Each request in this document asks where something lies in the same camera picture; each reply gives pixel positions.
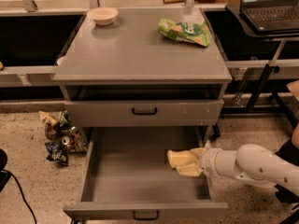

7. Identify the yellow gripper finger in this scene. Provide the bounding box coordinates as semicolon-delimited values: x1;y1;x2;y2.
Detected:
176;165;203;177
190;147;206;158

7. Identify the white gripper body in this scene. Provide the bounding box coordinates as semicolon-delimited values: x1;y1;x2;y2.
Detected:
198;140;221;178

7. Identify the yellow sponge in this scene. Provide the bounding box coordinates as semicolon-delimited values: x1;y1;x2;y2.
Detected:
167;150;198;169

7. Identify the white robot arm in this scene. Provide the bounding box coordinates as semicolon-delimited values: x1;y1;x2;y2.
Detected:
167;142;299;195

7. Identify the closed grey middle drawer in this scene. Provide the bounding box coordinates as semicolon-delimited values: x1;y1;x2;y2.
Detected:
65;100;223;127

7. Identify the open grey bottom drawer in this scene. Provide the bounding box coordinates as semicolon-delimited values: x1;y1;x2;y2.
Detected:
64;126;227;222

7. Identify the grey drawer cabinet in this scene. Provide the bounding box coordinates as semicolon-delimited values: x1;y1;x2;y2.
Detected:
53;7;232;140

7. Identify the black office chair base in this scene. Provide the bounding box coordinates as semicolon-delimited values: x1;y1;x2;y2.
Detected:
275;135;299;224

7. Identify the green chip bag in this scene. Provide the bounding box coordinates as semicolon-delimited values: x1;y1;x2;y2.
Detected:
158;18;210;47

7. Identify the pile of snack wrappers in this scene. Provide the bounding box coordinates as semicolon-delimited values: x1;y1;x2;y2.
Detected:
39;109;88;165

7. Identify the black laptop stand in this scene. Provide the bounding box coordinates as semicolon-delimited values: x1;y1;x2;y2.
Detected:
224;3;299;128

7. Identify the wooden stick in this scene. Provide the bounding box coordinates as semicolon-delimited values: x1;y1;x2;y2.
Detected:
163;0;185;5

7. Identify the black laptop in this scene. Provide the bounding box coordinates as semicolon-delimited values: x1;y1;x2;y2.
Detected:
239;0;299;33

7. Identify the white bowl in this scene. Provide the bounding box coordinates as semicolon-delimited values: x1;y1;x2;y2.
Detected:
87;7;119;26

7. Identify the black device at left edge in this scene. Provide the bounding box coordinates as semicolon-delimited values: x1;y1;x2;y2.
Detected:
0;148;11;192

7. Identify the black cable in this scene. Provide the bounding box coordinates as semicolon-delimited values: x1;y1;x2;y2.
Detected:
2;169;38;224

